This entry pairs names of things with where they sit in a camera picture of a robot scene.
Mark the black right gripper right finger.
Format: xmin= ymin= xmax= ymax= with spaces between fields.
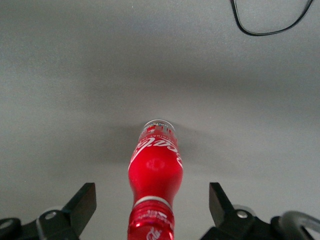
xmin=199 ymin=182 xmax=271 ymax=240

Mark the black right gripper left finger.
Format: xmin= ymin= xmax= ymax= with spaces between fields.
xmin=36 ymin=182 xmax=98 ymax=240

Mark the red coke bottle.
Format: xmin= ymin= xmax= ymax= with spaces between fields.
xmin=126 ymin=119 xmax=185 ymax=240

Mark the thin black looped cable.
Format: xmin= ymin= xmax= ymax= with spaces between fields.
xmin=229 ymin=0 xmax=315 ymax=37

